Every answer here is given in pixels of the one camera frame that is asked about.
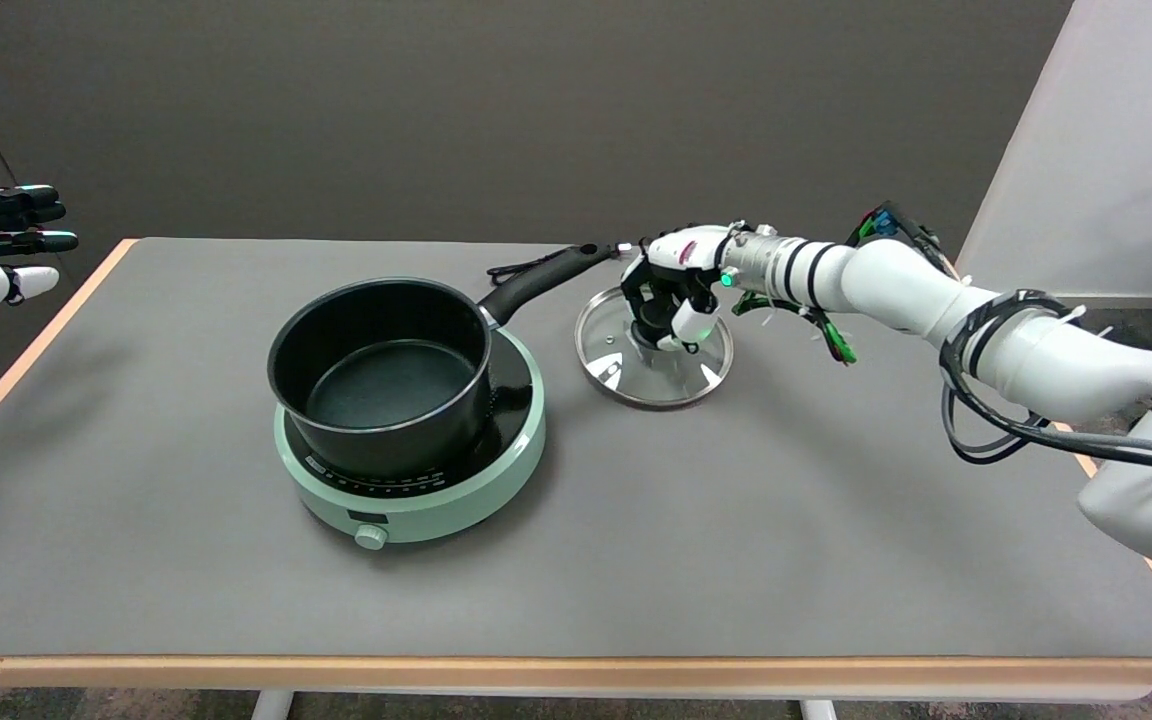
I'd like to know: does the glass pot lid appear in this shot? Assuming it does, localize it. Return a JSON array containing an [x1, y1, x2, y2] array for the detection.
[[574, 285, 735, 409]]

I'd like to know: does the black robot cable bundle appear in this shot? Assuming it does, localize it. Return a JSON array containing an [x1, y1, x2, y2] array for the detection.
[[938, 290, 1152, 480]]

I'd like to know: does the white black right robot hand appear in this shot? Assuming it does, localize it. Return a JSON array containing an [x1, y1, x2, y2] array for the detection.
[[619, 223, 745, 353]]

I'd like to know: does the black saucepan with handle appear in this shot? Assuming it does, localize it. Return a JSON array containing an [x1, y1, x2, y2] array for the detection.
[[267, 241, 633, 479]]

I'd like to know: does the grey table mat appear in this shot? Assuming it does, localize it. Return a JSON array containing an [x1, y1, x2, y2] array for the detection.
[[0, 238, 1152, 660]]

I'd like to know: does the white partition panel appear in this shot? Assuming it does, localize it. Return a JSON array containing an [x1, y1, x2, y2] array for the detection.
[[956, 0, 1152, 300]]

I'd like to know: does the mint green induction cooker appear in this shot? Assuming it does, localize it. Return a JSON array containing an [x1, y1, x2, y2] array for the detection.
[[274, 326, 548, 551]]

